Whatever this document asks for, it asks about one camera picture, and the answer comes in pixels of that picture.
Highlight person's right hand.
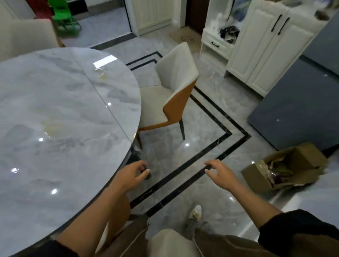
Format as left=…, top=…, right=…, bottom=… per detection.
left=204, top=159, right=242, bottom=192

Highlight person's left hand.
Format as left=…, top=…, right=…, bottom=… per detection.
left=112, top=160, right=151, bottom=194

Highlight cream orange chair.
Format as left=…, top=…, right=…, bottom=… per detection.
left=0, top=18, right=65, bottom=64
left=135, top=42, right=200, bottom=149
left=94, top=192, right=132, bottom=253

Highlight person's left forearm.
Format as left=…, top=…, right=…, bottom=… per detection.
left=54, top=183, right=127, bottom=257

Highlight person's right forearm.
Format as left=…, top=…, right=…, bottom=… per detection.
left=232, top=181, right=283, bottom=229

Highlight person's white shoe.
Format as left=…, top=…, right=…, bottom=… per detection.
left=188, top=204, right=203, bottom=220

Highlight person's grey trousers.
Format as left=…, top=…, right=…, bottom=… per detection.
left=183, top=216, right=208, bottom=240

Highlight person's brown vest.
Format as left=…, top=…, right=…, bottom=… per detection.
left=100, top=214, right=339, bottom=257

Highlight person's cream top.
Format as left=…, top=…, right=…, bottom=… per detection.
left=146, top=229, right=202, bottom=257

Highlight person's black shirt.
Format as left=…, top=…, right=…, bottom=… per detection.
left=10, top=208, right=339, bottom=257

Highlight grey marble dining table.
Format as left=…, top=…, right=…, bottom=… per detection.
left=0, top=47, right=151, bottom=257

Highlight open brown cardboard box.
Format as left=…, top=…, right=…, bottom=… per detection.
left=240, top=142, right=329, bottom=193

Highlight grey refrigerator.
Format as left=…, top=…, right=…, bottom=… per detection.
left=247, top=12, right=339, bottom=152

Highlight low white drawer bench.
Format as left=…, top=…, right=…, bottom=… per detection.
left=200, top=26, right=235, bottom=61

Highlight black bag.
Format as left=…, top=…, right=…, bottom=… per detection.
left=218, top=25, right=240, bottom=44

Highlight dark brown door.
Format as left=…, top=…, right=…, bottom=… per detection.
left=185, top=0, right=210, bottom=35

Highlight blue abstract framed painting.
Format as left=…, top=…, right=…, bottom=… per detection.
left=229, top=0, right=252, bottom=23

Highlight white panelled door unit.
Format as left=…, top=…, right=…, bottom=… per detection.
left=124, top=0, right=186, bottom=37

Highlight green plastic stool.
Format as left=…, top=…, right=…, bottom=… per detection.
left=47, top=0, right=82, bottom=37

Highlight red plastic stool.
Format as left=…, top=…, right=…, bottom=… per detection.
left=25, top=0, right=55, bottom=20

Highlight white cabinet with black handles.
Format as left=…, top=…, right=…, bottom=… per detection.
left=224, top=0, right=330, bottom=98

